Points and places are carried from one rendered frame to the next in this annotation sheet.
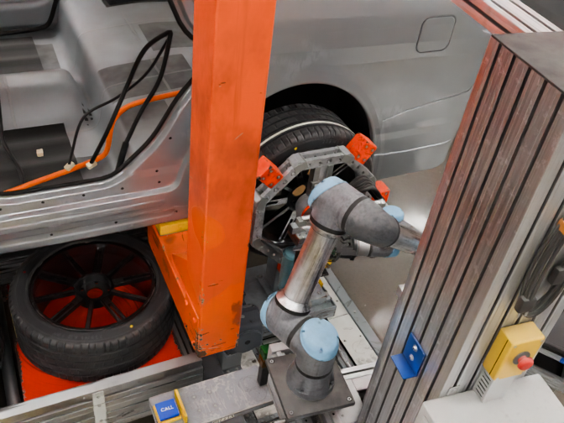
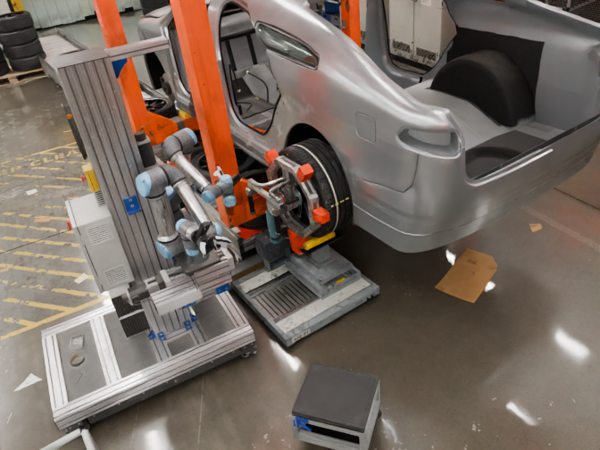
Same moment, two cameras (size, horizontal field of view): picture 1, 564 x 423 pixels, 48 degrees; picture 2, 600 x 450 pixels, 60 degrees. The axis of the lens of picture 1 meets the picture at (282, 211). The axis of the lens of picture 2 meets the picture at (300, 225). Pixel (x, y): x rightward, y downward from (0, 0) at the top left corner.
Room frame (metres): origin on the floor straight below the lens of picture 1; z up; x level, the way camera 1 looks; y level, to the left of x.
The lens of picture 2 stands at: (2.06, -3.15, 2.66)
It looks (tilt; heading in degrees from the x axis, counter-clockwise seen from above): 34 degrees down; 90
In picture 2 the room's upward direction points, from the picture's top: 7 degrees counter-clockwise
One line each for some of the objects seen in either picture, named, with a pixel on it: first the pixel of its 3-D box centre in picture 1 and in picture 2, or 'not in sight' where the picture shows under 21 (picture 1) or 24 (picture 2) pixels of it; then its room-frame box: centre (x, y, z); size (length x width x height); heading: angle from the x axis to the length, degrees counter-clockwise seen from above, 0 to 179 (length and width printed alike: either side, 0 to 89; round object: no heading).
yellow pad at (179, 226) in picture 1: (171, 218); not in sight; (2.00, 0.46, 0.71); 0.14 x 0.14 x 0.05; 30
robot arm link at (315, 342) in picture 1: (315, 345); (169, 198); (1.22, -0.16, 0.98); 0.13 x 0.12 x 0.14; 49
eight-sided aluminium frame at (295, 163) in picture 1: (311, 207); (293, 197); (2.03, -0.12, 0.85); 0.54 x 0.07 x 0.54; 120
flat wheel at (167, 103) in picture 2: not in sight; (149, 114); (0.36, 3.08, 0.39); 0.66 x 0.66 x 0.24
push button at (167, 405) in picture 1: (167, 410); not in sight; (1.25, 0.30, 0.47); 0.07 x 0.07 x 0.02; 30
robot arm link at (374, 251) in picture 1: (382, 245); (229, 197); (1.64, -0.36, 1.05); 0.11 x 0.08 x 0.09; 102
